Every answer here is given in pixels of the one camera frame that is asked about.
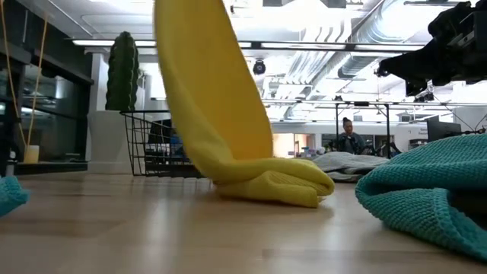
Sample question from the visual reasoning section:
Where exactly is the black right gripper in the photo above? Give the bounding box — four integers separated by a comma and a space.
375, 0, 487, 97

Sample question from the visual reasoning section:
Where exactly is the grey microfiber towel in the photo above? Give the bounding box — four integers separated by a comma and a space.
312, 151, 390, 183

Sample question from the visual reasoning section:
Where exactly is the yellow microfiber towel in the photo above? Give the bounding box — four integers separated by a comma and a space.
154, 0, 336, 209

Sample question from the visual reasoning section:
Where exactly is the teal microfiber towel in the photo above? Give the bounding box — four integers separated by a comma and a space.
355, 133, 487, 263
0, 175, 30, 218

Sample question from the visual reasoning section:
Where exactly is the black metal rack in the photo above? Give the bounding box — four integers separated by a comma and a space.
334, 100, 392, 158

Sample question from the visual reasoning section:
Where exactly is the black computer monitor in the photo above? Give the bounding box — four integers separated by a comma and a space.
425, 116, 462, 142

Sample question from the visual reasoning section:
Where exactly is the person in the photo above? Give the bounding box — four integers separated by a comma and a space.
334, 116, 367, 155

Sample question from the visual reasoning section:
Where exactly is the green cactus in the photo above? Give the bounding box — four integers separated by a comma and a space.
105, 30, 140, 112

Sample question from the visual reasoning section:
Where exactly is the white plant pot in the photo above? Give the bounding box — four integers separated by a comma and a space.
86, 110, 153, 175

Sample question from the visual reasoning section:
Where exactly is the yellow cup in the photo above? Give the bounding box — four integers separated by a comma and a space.
23, 145, 40, 164

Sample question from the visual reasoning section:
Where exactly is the black wire basket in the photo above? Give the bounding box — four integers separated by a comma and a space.
119, 110, 206, 179

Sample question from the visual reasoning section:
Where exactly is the yellow extension cable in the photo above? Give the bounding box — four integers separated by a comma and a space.
0, 0, 49, 148

